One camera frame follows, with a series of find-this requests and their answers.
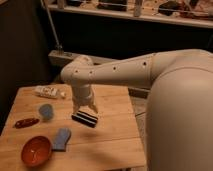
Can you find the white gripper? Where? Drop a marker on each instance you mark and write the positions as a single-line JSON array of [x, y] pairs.
[[83, 96]]

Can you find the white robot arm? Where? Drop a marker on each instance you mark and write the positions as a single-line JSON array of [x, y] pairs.
[[179, 112]]

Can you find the black white striped block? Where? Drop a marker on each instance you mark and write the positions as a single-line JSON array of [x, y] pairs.
[[85, 118]]

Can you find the blue plastic cup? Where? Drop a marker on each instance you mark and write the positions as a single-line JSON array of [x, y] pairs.
[[46, 111]]

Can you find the white plastic bottle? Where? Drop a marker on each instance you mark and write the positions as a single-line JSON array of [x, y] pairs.
[[49, 92]]

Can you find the blue oven mitt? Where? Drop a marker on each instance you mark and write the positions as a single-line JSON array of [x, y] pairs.
[[61, 139]]

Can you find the wooden table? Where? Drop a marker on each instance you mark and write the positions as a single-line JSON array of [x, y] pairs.
[[113, 144]]

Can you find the dark red oblong object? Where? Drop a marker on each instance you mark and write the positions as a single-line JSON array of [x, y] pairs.
[[26, 123]]

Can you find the metal pole stand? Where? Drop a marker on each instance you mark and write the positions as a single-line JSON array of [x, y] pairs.
[[58, 45]]

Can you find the orange bowl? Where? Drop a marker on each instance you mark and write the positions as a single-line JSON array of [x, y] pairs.
[[36, 151]]

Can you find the white wall shelf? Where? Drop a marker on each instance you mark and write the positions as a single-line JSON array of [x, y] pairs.
[[194, 13]]

